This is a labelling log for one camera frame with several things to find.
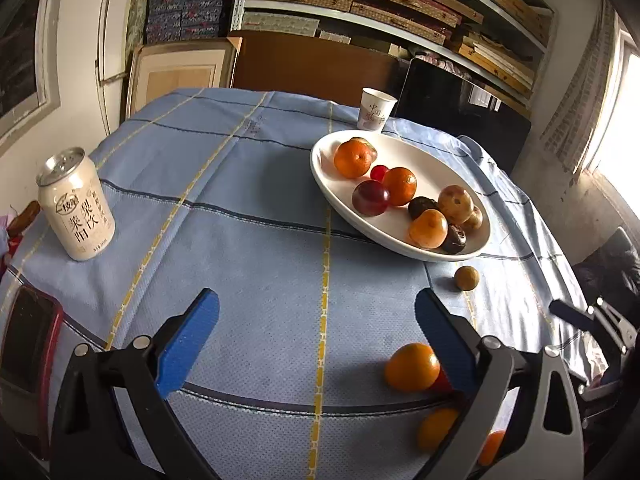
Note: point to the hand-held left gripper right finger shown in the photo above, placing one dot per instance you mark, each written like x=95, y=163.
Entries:
x=445, y=340

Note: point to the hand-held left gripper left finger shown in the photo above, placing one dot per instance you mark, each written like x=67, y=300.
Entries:
x=187, y=345

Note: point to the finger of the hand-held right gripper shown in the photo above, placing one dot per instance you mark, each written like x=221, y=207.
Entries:
x=567, y=312

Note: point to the small orange loquat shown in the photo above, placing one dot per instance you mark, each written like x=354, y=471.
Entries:
x=466, y=277

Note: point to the dark purple round fruit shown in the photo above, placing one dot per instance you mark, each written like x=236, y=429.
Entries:
x=454, y=240

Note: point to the dark brown passion fruit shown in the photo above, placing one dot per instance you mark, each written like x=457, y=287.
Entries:
x=422, y=206

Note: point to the yellow-brown spotted round fruit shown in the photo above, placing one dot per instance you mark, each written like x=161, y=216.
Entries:
x=455, y=204

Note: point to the orange mandarin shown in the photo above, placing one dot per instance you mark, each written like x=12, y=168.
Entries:
x=352, y=159
x=412, y=367
x=400, y=186

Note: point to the white oval plate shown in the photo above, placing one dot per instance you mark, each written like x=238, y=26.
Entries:
x=325, y=157

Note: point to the dark cloth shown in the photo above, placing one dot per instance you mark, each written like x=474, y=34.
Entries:
x=610, y=270

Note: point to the orange round fruit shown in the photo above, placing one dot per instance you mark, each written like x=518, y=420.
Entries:
x=490, y=447
x=437, y=427

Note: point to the orange persimmon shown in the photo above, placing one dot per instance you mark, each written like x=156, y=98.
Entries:
x=427, y=228

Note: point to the blue checked tablecloth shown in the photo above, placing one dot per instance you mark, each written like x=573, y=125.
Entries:
x=275, y=260

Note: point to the dark red plum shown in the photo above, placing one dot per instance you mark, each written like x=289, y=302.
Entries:
x=371, y=198

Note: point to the cream beverage can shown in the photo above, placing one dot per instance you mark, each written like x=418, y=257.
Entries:
x=75, y=210

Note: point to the red cherry tomato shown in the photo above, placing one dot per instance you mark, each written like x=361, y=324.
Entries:
x=379, y=173

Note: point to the bright window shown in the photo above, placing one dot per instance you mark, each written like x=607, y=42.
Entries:
x=620, y=120

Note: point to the brown curved object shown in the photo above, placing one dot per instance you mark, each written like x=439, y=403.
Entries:
x=22, y=217

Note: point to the black flat screen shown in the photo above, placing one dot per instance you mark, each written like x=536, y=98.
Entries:
x=450, y=105

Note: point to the white paper cup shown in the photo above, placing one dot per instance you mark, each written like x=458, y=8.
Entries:
x=376, y=110

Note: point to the pink cloth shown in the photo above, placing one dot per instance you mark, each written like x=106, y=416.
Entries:
x=440, y=62

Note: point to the brown wooden board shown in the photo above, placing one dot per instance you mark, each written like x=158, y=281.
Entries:
x=310, y=70

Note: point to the white metal shelf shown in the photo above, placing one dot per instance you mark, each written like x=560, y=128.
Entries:
x=400, y=35

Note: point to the white trim strip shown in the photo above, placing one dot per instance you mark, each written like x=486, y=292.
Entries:
x=107, y=35

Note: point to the dark framed window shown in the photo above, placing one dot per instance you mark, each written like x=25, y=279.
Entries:
x=20, y=60

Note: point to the stack of blue patterned boxes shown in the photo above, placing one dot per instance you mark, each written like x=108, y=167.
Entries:
x=185, y=10

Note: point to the shelf of flat boxes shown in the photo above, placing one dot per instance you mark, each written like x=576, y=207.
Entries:
x=400, y=5

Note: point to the grey marbled panel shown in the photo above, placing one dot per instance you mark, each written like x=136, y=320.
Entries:
x=137, y=10

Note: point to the light wooden picture frame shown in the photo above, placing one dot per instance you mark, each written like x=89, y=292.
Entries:
x=175, y=75

